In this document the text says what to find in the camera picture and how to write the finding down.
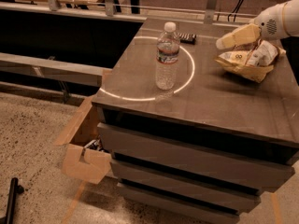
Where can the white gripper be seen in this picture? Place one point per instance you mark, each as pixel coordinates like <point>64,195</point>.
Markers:
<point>269,22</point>

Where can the black rxbar chocolate bar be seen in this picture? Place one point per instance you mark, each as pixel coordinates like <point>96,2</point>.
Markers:
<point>187,38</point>

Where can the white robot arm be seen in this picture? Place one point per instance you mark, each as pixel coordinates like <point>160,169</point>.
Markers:
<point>290,18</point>

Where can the yellow chip bag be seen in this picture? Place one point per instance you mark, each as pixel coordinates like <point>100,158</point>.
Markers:
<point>251,61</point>

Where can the clear plastic water bottle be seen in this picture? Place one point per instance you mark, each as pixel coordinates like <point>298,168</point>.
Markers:
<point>167,51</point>

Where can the grey drawer cabinet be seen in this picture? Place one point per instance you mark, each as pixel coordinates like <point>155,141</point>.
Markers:
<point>208,148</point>

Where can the open cardboard box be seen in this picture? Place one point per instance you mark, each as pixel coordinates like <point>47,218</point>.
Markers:
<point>80,161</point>

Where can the grey metal beam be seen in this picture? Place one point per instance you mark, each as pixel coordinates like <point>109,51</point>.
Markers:
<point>45,68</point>

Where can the black pole on floor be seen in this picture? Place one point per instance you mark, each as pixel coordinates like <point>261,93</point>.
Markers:
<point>14,190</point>

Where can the metal railing frame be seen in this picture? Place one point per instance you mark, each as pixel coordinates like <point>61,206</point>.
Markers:
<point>227,11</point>

